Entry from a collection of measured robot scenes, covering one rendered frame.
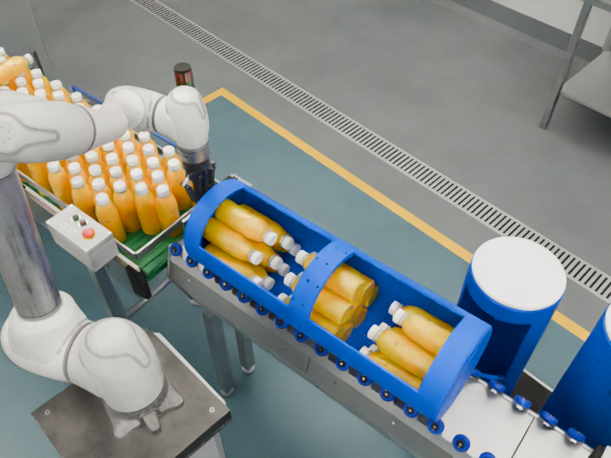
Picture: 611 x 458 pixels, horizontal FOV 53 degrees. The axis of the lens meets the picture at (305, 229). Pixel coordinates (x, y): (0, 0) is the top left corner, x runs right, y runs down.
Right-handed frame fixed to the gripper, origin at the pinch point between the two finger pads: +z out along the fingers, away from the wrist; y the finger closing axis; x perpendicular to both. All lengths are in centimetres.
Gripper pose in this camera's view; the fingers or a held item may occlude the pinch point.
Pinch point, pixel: (204, 204)
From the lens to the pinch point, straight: 189.7
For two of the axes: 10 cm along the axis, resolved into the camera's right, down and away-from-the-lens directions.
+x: 7.9, 4.6, -4.1
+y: -6.2, 5.9, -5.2
